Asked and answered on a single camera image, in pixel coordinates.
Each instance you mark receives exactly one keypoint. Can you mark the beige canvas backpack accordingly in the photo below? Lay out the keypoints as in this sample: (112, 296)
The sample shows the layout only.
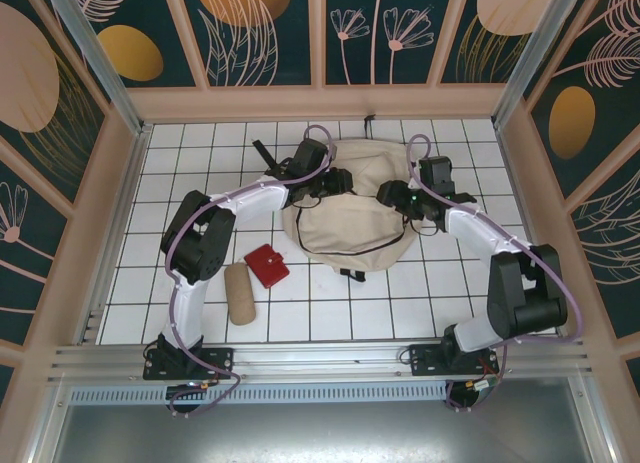
(350, 228)

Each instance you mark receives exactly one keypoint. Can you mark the red snap wallet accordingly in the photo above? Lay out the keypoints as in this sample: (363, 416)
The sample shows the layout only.
(267, 267)

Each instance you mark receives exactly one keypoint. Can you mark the tan pencil case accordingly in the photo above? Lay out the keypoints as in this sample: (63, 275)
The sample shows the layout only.
(240, 295)

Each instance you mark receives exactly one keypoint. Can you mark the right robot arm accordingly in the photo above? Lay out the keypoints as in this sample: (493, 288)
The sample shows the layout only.
(525, 293)

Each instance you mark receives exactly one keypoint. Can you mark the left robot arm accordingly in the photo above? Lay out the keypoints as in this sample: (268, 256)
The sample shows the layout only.
(197, 238)

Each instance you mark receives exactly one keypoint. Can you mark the grey metal sheet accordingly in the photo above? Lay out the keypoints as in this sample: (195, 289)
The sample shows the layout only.
(320, 433)

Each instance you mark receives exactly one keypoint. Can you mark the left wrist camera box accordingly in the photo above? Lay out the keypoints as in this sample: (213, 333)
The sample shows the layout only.
(310, 155)

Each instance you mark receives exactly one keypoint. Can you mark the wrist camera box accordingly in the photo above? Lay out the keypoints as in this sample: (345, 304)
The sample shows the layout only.
(436, 173)
(310, 155)

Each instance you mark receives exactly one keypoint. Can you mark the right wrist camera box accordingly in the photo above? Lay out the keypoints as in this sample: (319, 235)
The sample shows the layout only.
(436, 173)

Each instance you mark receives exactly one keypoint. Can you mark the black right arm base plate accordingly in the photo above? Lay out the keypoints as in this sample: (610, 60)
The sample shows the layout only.
(425, 360)

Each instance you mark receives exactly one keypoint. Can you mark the aluminium rail frame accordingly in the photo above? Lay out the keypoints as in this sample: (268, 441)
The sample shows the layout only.
(320, 355)

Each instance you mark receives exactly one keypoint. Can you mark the aluminium corner post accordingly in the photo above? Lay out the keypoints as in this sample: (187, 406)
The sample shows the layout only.
(95, 53)
(535, 48)

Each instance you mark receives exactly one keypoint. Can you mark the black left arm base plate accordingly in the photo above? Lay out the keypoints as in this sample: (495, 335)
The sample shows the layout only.
(215, 363)

